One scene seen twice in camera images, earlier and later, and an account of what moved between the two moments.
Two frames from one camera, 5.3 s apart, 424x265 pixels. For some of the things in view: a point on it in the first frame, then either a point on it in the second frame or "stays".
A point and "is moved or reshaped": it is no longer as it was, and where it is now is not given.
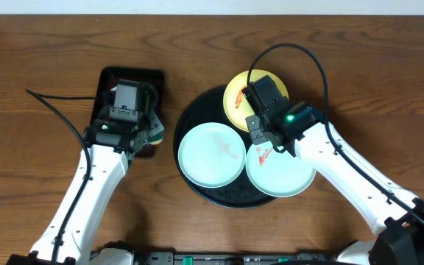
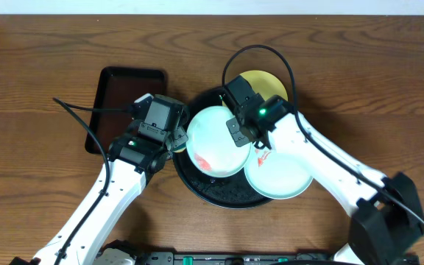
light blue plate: (277, 174) stays
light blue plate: (212, 154) is moved or reshaped
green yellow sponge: (155, 140) is moved or reshaped
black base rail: (235, 258) stays
